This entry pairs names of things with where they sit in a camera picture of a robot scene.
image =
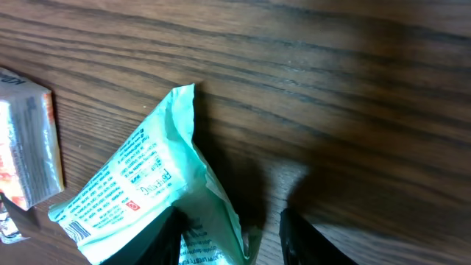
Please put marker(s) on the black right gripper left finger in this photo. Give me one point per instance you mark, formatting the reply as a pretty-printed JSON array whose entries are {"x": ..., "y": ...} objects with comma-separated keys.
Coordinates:
[{"x": 157, "y": 244}]

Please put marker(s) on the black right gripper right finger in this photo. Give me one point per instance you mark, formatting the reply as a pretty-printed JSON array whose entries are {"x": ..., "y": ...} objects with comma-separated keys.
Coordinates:
[{"x": 303, "y": 244}]

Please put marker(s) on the teal wet wipes pack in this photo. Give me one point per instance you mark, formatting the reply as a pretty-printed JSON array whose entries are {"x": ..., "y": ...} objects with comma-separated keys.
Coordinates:
[{"x": 157, "y": 170}]

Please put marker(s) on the orange Kleenex tissue pack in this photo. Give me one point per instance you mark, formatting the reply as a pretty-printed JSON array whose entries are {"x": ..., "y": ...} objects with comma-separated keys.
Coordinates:
[{"x": 31, "y": 170}]

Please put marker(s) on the brown snack pouch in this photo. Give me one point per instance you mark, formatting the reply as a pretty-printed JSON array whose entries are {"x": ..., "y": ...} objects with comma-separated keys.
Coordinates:
[{"x": 10, "y": 234}]

